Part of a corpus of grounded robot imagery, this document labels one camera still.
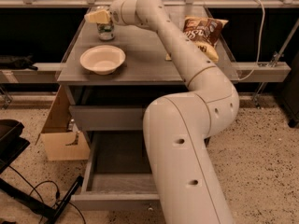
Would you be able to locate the grey drawer cabinet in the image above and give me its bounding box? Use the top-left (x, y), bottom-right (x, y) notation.
top-left (55, 5), bottom-right (240, 212)

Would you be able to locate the black stand with cables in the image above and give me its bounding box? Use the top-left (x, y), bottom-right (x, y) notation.
top-left (0, 119), bottom-right (83, 224)

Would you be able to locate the metal shelf rail frame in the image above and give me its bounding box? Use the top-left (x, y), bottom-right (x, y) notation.
top-left (0, 0), bottom-right (299, 110)

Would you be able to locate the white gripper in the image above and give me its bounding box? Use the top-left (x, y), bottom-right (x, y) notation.
top-left (84, 0), bottom-right (137, 25)

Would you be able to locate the cardboard box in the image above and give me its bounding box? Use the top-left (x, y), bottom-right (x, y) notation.
top-left (40, 86), bottom-right (90, 161)

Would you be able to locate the white cable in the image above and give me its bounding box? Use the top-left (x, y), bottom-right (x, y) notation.
top-left (238, 0), bottom-right (266, 82)

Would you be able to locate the white paper bowl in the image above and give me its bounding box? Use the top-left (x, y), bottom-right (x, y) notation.
top-left (80, 45), bottom-right (126, 75)

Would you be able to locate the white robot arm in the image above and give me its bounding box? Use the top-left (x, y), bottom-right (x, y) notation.
top-left (109, 0), bottom-right (239, 224)

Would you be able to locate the grey top drawer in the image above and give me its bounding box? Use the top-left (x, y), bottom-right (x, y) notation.
top-left (69, 105), bottom-right (144, 131)

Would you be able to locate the open grey middle drawer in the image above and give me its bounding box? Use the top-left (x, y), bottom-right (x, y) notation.
top-left (72, 131), bottom-right (160, 211)

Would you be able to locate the brown and yellow chip bag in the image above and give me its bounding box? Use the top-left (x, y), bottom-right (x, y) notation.
top-left (176, 16), bottom-right (228, 63)

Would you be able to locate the black object on shelf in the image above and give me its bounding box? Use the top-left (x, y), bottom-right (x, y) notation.
top-left (0, 55), bottom-right (37, 70)

